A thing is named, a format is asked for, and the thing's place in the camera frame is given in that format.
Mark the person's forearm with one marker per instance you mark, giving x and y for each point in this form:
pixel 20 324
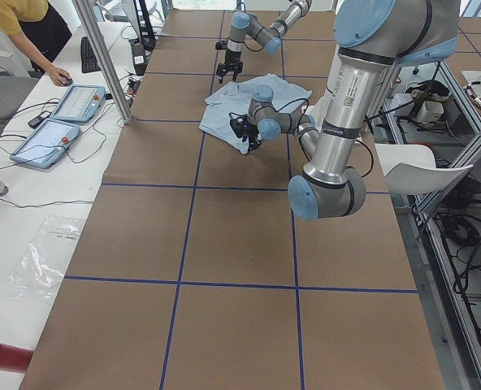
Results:
pixel 26 47

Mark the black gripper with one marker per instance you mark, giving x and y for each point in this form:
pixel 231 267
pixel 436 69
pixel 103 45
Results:
pixel 250 130
pixel 229 58

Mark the white plastic chair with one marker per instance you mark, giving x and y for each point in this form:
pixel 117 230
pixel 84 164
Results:
pixel 412 170

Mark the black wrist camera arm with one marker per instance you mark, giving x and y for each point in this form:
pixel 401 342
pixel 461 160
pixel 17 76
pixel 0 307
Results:
pixel 241 127
pixel 221 45

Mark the blue teach pendant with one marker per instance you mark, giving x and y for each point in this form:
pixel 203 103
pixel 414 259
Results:
pixel 79 104
pixel 46 144

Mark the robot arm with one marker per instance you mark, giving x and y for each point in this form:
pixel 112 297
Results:
pixel 244 24
pixel 372 36

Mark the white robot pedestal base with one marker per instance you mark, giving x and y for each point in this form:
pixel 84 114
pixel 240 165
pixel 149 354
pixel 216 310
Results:
pixel 337 119

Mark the red cylinder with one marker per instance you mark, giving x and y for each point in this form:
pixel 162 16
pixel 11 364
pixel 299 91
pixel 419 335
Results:
pixel 14 359

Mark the upper blue teach pendant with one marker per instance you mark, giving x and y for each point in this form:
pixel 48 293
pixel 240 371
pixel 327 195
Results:
pixel 79 104

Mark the black keyboard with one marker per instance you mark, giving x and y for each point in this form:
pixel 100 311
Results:
pixel 89 61

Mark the clear plastic bag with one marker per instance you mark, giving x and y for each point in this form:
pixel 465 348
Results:
pixel 39 273

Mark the aluminium frame post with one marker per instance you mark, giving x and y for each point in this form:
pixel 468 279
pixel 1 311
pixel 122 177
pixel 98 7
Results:
pixel 84 10

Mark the person's hand on mouse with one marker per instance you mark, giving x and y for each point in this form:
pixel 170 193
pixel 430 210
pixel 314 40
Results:
pixel 55 74

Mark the lower blue teach pendant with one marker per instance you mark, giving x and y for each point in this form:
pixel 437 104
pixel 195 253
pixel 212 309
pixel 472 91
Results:
pixel 46 144

